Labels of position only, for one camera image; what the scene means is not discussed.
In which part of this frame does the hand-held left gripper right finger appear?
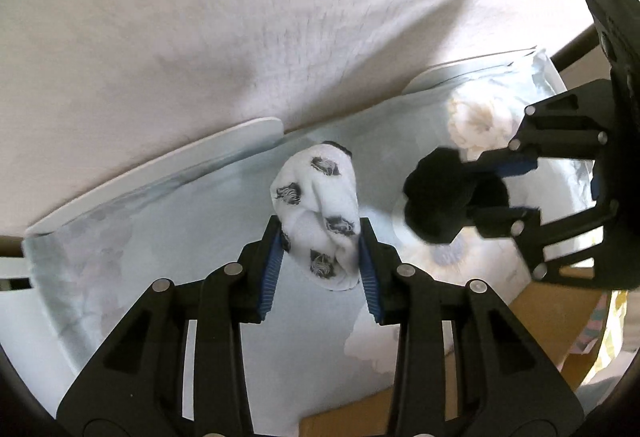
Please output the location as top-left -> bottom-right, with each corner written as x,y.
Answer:
357,217 -> 586,437

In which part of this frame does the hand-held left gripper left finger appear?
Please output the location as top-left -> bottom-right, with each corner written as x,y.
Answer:
56,215 -> 286,437

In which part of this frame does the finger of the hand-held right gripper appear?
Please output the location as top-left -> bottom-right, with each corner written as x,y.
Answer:
465,79 -> 617,178
470,199 -> 621,288

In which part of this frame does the black scrunchie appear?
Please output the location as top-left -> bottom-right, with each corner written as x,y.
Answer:
402,147 -> 511,245

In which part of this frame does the white sock with black print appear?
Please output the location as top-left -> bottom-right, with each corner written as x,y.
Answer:
270,142 -> 362,292

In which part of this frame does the cardboard box with pink flaps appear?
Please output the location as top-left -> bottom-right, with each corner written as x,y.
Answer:
299,267 -> 613,437

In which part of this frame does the floral covered desktop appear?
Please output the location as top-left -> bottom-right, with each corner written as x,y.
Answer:
22,49 -> 601,423

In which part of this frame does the yellow green blanket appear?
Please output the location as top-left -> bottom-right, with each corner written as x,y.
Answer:
590,289 -> 633,383

